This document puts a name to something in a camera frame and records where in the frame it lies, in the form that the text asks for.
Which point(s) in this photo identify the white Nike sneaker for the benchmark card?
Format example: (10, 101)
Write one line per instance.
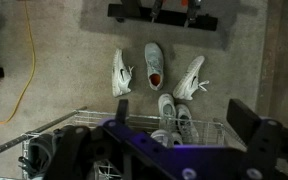
(120, 75)
(189, 80)

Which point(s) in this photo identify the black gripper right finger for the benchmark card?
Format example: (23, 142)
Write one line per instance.
(260, 146)

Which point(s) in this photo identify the small white sneaker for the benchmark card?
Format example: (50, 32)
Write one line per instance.
(162, 136)
(176, 139)

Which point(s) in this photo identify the black orange bar clamp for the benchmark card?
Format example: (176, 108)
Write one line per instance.
(192, 11)

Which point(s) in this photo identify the grey sneaker orange insole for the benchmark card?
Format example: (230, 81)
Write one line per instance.
(154, 61)

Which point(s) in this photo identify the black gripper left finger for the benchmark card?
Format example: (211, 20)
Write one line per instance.
(72, 150)

